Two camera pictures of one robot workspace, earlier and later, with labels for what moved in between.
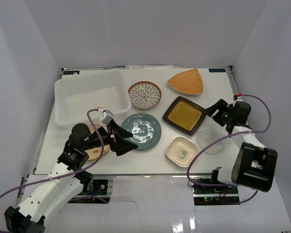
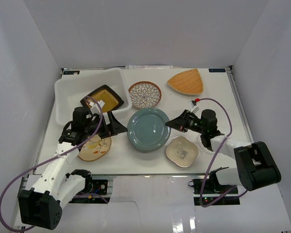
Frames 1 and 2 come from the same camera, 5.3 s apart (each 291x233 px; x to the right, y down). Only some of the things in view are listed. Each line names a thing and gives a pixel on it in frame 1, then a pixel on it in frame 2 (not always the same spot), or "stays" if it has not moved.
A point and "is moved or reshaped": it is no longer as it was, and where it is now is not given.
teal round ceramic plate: [146, 130] is moved or reshaped
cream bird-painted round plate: [94, 152] stays
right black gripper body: [227, 115] to [193, 124]
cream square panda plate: [181, 151] stays
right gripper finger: [218, 117] to [182, 128]
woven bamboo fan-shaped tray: [188, 81] stays
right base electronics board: [215, 195] stays
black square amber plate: [185, 115] to [111, 100]
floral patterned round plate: [144, 95] stays
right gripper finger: [221, 105] to [178, 122]
